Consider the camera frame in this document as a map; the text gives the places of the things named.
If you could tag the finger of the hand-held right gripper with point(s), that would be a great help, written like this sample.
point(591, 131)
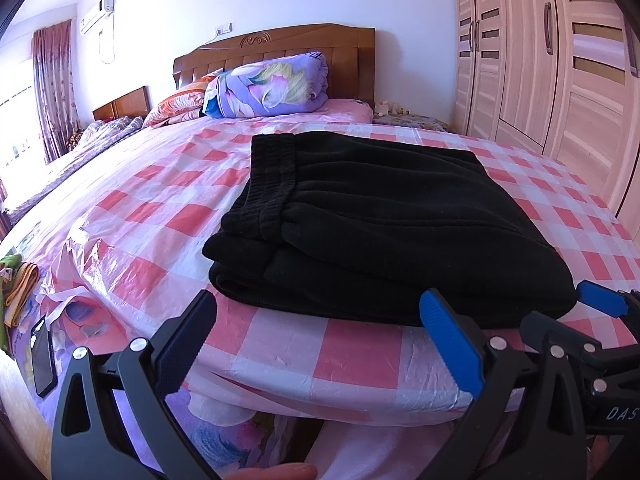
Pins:
point(600, 299)
point(545, 327)

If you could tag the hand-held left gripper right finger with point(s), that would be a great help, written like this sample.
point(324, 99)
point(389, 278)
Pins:
point(452, 345)

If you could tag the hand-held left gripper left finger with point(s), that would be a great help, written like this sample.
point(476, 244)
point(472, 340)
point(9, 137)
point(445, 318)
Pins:
point(182, 345)

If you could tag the black pants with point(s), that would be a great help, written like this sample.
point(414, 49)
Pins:
point(375, 220)

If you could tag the person's left hand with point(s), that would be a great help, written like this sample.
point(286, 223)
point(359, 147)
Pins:
point(275, 472)

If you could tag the black smartphone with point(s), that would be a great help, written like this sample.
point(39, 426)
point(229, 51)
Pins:
point(42, 360)

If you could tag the pink checkered bed sheet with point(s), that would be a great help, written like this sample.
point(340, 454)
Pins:
point(150, 200)

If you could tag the orange yellow cloth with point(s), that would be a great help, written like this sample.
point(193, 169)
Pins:
point(22, 290)

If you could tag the green cloth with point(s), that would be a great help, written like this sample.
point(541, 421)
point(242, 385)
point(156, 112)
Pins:
point(10, 266)

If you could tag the patterned blanket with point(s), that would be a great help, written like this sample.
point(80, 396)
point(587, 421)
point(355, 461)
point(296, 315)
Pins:
point(95, 135)

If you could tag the nightstand with floral cloth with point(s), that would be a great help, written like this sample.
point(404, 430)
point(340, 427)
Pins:
point(410, 121)

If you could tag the orange floral pillow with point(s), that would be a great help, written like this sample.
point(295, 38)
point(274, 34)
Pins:
point(180, 102)

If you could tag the light wooden wardrobe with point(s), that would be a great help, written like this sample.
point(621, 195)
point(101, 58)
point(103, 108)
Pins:
point(550, 60)

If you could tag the small white jar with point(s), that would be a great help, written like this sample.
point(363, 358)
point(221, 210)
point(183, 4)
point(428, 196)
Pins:
point(382, 108)

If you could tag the small wooden headboard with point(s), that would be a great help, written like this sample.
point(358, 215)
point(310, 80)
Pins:
point(125, 105)

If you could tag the purple floral folded quilt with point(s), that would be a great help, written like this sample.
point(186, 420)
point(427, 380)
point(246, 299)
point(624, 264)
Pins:
point(265, 85)

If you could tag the dark red patterned curtain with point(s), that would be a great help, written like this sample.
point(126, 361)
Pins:
point(52, 90)

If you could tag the large wooden headboard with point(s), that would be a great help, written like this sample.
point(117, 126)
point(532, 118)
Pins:
point(280, 42)

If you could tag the white air conditioner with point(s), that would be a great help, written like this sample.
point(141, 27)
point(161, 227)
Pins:
point(95, 15)

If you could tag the wall socket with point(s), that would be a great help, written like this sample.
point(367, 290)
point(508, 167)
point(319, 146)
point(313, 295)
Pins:
point(224, 28)

